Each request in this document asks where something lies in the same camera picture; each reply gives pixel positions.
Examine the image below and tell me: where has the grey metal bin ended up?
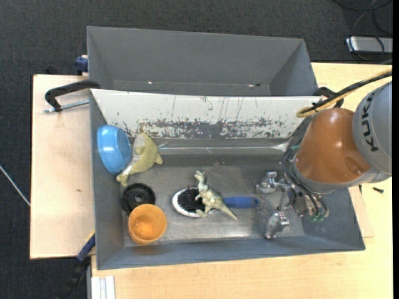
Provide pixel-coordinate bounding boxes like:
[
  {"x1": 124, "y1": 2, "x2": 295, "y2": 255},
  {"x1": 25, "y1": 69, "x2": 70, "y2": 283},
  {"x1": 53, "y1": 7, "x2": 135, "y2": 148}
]
[{"x1": 86, "y1": 26, "x2": 366, "y2": 270}]

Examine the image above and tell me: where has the yellow-green toy dolphin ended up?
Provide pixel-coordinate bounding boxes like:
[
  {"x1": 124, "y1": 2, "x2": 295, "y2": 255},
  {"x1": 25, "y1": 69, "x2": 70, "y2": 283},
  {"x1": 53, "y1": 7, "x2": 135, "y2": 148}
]
[{"x1": 116, "y1": 132, "x2": 164, "y2": 187}]

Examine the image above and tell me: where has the orange plastic cup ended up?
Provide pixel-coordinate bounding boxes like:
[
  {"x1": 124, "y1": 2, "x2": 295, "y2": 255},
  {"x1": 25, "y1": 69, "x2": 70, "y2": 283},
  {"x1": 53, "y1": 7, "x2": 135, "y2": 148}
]
[{"x1": 128, "y1": 204, "x2": 168, "y2": 246}]

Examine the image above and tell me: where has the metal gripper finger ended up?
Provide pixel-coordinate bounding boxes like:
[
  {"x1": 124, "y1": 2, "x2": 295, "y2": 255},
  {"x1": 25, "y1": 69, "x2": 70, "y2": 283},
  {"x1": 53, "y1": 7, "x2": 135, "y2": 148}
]
[
  {"x1": 264, "y1": 211, "x2": 291, "y2": 240},
  {"x1": 255, "y1": 171, "x2": 292, "y2": 196}
]

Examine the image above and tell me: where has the blue plastic bowl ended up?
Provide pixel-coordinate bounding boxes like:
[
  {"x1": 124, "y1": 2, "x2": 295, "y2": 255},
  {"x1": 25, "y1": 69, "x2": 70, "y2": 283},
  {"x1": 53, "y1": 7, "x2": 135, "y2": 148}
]
[{"x1": 96, "y1": 124, "x2": 133, "y2": 176}]

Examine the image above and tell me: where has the black round disc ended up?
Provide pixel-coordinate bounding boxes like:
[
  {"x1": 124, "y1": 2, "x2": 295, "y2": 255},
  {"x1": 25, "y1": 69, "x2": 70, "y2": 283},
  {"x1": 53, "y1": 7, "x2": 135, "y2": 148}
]
[{"x1": 120, "y1": 183, "x2": 156, "y2": 215}]

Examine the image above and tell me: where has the blue-handled black bristle brush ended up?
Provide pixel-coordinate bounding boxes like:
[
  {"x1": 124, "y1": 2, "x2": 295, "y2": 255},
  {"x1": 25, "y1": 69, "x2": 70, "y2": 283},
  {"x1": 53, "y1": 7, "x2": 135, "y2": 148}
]
[{"x1": 171, "y1": 186, "x2": 261, "y2": 219}]

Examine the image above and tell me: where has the green toy dinosaur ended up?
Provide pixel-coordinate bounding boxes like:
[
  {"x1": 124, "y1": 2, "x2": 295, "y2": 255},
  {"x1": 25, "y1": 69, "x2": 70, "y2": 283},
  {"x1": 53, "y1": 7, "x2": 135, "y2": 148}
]
[{"x1": 194, "y1": 169, "x2": 239, "y2": 222}]

